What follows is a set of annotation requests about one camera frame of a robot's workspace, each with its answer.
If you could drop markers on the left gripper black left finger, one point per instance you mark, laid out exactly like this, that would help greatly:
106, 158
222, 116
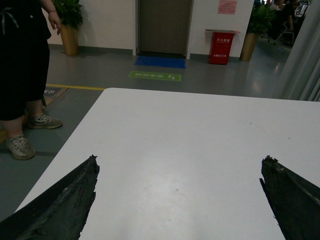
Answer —
60, 212

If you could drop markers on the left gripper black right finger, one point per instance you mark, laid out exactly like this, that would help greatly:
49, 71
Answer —
294, 201

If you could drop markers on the grey floor sign sticker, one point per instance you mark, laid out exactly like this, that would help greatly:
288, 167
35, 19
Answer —
51, 92

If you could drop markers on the green floor sign sticker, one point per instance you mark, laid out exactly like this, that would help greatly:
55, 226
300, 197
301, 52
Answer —
155, 76

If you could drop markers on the right potted plant gold pot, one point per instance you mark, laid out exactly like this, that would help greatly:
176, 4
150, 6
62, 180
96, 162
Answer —
259, 23

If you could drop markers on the potted plant gold pot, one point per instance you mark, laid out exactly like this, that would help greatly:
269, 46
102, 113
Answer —
70, 14
259, 23

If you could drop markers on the blue floor mat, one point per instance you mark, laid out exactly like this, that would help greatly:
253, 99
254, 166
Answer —
166, 62

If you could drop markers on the red fire extinguisher box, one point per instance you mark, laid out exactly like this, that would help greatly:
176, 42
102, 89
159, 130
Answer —
221, 42

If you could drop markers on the left potted plant gold pot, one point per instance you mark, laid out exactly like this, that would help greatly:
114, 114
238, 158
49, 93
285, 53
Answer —
70, 14

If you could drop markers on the seated person in background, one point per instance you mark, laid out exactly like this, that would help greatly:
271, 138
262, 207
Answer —
286, 16

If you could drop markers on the person in black clothes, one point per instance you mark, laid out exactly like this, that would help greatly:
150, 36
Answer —
24, 64

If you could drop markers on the pink paper notice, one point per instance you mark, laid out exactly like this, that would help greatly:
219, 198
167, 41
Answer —
227, 7

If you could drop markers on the grey door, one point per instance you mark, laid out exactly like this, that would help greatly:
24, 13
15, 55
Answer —
163, 27

